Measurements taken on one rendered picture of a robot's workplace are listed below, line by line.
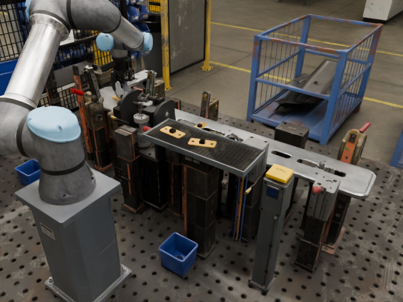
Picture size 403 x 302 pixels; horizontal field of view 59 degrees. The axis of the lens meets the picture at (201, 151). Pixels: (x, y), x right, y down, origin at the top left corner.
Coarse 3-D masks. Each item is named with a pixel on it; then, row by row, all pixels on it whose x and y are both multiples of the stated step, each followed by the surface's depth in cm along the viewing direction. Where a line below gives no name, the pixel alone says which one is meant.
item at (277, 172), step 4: (276, 164) 102; (272, 168) 100; (276, 168) 100; (280, 168) 100; (284, 168) 100; (288, 168) 100; (268, 172) 99; (272, 172) 99; (276, 172) 99; (280, 172) 99; (284, 172) 99; (288, 172) 99; (292, 172) 99; (268, 176) 98; (272, 176) 97; (276, 176) 97; (280, 176) 97; (284, 176) 97; (288, 176) 97; (280, 180) 97; (284, 180) 96
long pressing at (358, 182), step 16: (112, 96) 179; (176, 112) 166; (208, 128) 154; (224, 128) 153; (272, 144) 142; (288, 144) 143; (272, 160) 133; (288, 160) 133; (304, 160) 134; (320, 160) 133; (336, 160) 134; (304, 176) 124; (336, 176) 125; (352, 176) 125; (368, 176) 125; (352, 192) 117; (368, 192) 118
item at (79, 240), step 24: (24, 192) 99; (96, 192) 99; (48, 216) 92; (72, 216) 91; (96, 216) 101; (48, 240) 102; (72, 240) 97; (96, 240) 104; (48, 264) 112; (72, 264) 102; (96, 264) 108; (120, 264) 122; (48, 288) 118; (72, 288) 109; (96, 288) 111
